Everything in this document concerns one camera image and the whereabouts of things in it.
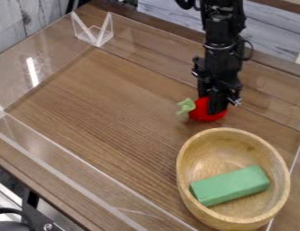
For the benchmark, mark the clear acrylic corner bracket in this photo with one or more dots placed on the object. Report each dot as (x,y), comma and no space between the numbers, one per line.
(94,35)

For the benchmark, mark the clear acrylic table enclosure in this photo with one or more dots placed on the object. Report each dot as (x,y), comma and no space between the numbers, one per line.
(90,133)

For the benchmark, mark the green rectangular block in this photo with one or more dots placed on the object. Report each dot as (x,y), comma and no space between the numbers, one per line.
(229,186)

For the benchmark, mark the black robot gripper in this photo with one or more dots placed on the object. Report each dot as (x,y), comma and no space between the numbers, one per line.
(216,72)

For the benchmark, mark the light wooden bowl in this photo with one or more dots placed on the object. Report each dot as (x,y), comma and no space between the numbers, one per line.
(221,150)

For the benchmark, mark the red plush strawberry green stem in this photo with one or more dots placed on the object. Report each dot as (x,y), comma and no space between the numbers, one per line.
(189,108)

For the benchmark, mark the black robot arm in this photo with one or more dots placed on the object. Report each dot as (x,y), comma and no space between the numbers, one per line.
(223,19)

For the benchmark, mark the black metal table mount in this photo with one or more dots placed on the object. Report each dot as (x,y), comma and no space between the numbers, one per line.
(48,219)

